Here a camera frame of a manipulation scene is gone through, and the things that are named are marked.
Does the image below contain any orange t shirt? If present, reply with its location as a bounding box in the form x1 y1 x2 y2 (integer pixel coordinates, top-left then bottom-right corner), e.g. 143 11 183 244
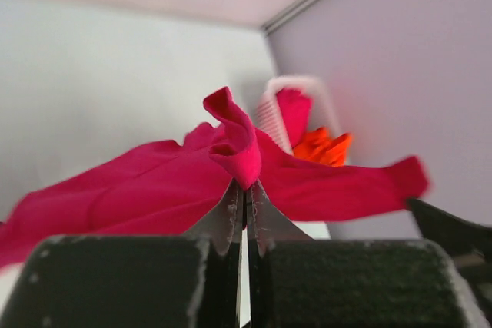
293 127 352 167

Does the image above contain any white plastic laundry basket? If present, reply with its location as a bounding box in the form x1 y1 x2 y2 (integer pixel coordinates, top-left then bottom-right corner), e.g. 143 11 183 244
256 75 352 167

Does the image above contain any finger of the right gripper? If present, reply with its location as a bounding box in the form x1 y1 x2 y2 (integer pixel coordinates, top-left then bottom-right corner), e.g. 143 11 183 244
407 198 491 259

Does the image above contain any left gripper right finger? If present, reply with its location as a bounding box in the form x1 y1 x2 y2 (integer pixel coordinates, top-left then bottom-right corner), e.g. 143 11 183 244
245 184 491 327

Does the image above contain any magenta red t shirt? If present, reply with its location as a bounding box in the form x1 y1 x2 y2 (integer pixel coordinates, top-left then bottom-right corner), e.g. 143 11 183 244
1 88 429 266
276 88 312 147

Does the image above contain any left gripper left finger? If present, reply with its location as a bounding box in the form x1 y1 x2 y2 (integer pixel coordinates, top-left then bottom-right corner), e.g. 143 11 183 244
1 181 243 327

